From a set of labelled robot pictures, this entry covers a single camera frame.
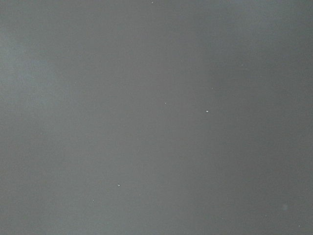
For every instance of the grey laptop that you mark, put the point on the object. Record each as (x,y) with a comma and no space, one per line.
(156,117)

